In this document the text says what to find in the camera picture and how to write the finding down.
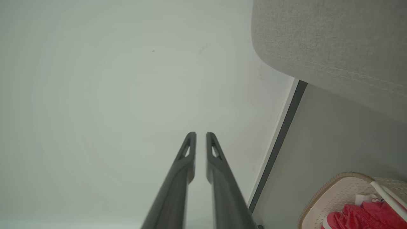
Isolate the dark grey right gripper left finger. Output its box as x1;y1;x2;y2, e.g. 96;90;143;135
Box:
141;132;197;229

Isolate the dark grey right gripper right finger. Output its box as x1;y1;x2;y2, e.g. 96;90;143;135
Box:
206;132;259;229

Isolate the red garment with white stripes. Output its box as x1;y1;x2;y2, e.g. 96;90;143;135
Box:
321;200;407;229

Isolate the white plastic basket brown rim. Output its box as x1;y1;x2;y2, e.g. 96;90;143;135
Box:
298;172;407;229

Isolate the grey fabric sofa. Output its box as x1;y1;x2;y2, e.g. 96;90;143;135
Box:
251;0;407;124

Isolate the dark grey wall baseboard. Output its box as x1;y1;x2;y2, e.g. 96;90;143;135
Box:
247;79;308;214

